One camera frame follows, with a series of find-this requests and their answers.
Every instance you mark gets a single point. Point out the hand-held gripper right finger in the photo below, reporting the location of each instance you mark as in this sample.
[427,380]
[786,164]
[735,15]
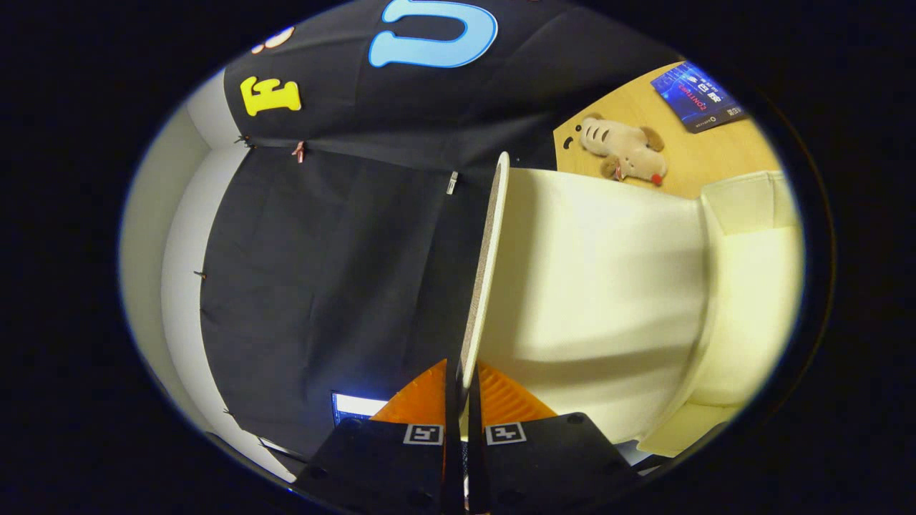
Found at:
[477,458]

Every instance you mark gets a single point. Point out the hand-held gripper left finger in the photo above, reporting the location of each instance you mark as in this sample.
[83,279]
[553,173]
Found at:
[452,443]

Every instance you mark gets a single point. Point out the cream storage box with lid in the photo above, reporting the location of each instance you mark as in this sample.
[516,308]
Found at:
[608,286]

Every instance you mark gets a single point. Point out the lit computer monitor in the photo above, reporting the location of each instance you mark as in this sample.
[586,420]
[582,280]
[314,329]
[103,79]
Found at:
[358,405]

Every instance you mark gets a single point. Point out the black backdrop cloth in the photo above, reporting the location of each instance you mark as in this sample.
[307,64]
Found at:
[322,286]

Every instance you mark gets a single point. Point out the silver clip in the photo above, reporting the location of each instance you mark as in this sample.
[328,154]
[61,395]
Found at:
[451,182]

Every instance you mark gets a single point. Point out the pink clip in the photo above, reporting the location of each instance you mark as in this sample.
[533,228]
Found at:
[299,151]

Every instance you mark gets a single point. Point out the brown plush dog toy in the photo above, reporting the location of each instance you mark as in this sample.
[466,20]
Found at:
[622,146]

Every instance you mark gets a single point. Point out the black binder clip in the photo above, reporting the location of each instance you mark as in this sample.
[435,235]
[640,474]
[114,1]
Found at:
[243,139]

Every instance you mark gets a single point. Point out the blue cover book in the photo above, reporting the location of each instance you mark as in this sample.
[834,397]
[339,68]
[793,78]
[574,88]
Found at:
[698,96]

